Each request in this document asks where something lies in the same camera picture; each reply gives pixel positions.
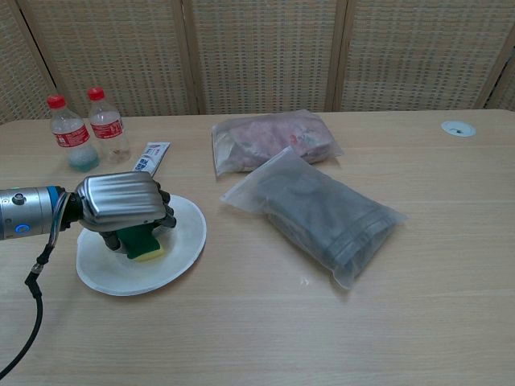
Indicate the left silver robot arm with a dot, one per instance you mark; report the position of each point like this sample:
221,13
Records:
28,211

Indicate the pink cloth in plastic bag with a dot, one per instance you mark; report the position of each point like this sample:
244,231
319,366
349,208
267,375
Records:
265,136

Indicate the woven bamboo screen panel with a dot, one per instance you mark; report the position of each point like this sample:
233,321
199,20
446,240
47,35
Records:
422,52
20,80
505,88
108,52
261,52

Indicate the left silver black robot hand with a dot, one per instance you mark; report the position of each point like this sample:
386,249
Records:
120,197

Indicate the red-cap bottle with blue liquid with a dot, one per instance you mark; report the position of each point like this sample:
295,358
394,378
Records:
70,136

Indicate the red-cap clear empty bottle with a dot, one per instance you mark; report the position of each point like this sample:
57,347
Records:
106,128

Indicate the yellow green sponge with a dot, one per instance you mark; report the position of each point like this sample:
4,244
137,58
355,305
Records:
141,241

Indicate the white toothpaste tube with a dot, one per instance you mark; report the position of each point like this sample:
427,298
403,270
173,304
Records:
151,158

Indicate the grey cloth in plastic bag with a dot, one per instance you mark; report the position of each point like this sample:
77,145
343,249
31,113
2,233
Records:
318,217

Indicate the white round plate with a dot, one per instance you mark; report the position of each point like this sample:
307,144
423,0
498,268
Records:
183,241

